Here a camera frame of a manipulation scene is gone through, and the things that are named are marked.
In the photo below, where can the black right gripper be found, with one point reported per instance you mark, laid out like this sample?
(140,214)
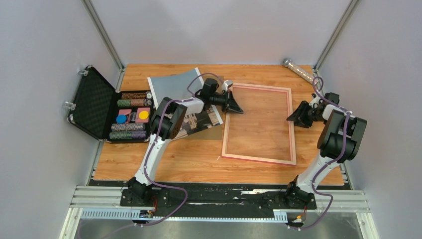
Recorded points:
(298,116)

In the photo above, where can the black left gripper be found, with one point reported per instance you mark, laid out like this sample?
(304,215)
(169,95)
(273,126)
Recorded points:
(232,105)

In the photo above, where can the clear acrylic sheet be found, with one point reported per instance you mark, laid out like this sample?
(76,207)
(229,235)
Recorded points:
(260,122)

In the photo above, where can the wooden picture frame pink inlay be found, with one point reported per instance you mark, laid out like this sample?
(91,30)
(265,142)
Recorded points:
(257,122)

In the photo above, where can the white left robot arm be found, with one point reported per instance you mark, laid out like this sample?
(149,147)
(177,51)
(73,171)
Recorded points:
(166,124)

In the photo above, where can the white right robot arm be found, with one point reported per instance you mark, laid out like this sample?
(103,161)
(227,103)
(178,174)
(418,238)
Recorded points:
(339,142)

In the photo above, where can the city buildings photo print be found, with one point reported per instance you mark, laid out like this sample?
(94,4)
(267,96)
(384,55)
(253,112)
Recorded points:
(175,86)

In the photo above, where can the brown cardboard backing board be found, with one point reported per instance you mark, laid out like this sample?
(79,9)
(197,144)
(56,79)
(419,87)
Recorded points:
(206,125)

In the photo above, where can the glittery silver tube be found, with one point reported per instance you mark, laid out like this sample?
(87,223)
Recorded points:
(287,62)

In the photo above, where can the yellow round chip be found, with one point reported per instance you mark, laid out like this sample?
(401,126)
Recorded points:
(143,115)

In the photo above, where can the black poker chip case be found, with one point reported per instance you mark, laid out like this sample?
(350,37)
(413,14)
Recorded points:
(97,104)

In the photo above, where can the blue round chip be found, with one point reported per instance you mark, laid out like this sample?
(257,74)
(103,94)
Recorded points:
(121,119)

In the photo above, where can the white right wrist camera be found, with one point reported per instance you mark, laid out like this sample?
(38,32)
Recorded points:
(315,102)

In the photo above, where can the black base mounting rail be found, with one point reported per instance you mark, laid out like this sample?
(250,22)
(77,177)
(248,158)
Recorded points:
(220,201)

